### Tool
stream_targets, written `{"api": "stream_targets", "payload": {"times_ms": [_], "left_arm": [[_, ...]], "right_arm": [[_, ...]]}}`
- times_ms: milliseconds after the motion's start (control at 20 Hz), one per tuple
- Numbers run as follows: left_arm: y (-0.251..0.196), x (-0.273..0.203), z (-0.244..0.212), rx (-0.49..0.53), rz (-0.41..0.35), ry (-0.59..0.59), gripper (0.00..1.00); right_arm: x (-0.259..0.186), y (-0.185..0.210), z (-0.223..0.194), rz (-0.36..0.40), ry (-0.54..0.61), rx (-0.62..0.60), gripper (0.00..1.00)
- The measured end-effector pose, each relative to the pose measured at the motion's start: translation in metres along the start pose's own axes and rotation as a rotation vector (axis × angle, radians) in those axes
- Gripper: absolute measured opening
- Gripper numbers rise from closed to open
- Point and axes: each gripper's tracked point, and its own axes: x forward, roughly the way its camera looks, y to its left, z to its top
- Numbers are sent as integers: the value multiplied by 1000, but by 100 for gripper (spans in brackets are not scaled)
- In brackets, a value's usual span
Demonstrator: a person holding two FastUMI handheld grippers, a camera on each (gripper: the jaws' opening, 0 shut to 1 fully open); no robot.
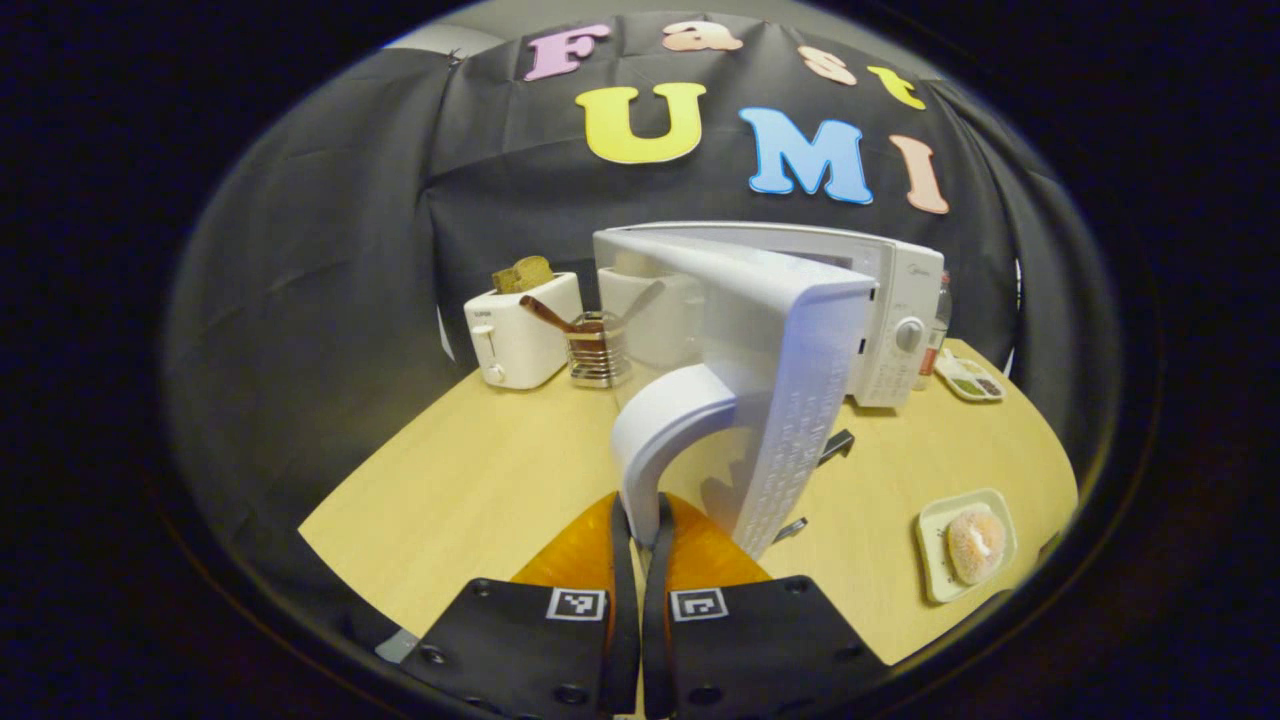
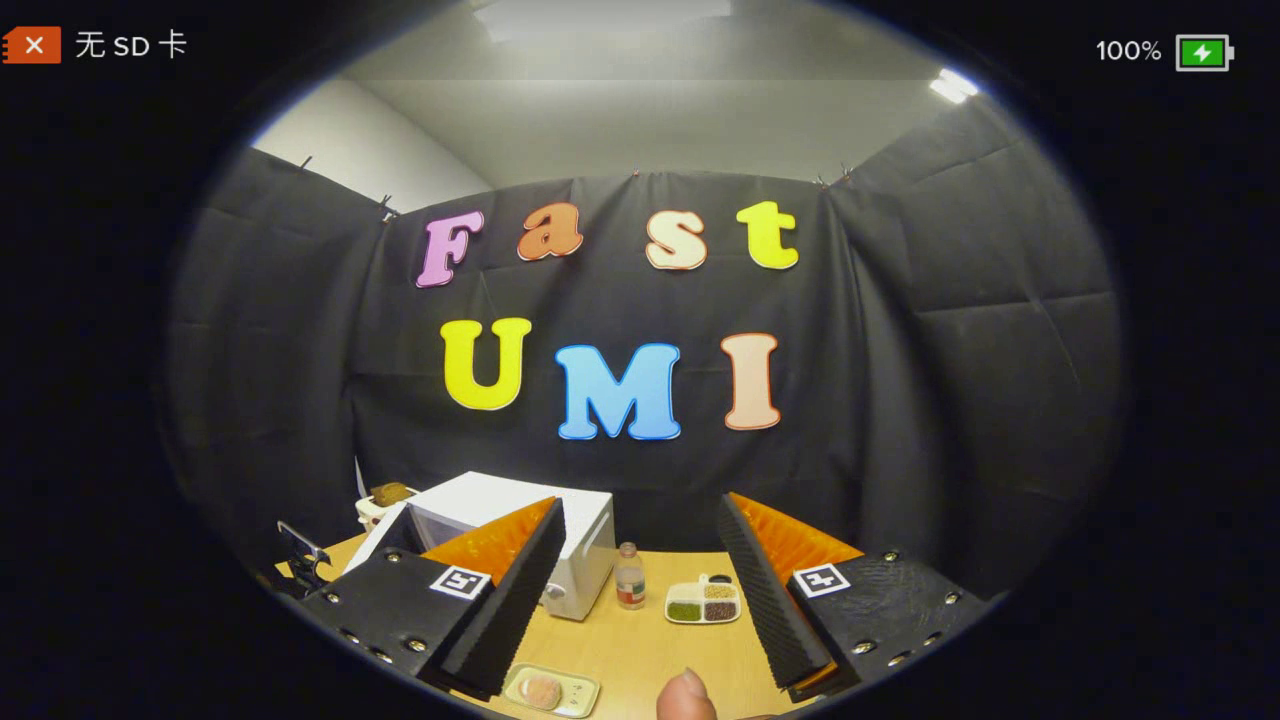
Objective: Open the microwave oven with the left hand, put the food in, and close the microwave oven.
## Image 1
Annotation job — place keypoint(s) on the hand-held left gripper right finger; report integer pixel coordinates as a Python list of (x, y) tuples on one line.
[(657, 620)]

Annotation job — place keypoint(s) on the small white square plate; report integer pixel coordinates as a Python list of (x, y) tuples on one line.
[(932, 570)]

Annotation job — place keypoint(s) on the clear bottle with red label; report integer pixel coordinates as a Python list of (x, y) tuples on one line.
[(937, 335)]

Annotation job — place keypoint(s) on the white toaster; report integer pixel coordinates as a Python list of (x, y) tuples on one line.
[(520, 345)]

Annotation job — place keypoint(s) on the sugar-coated doughnut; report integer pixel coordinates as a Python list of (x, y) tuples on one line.
[(975, 547)]

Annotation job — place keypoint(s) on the white divided seasoning dish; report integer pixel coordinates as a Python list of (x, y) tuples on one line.
[(968, 382)]

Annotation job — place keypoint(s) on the black backdrop cloth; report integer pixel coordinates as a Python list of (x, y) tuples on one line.
[(300, 300)]

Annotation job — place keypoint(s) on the white microwave oven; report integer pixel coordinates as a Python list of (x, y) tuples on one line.
[(790, 330)]

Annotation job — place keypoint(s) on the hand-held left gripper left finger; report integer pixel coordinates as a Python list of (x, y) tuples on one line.
[(625, 620)]

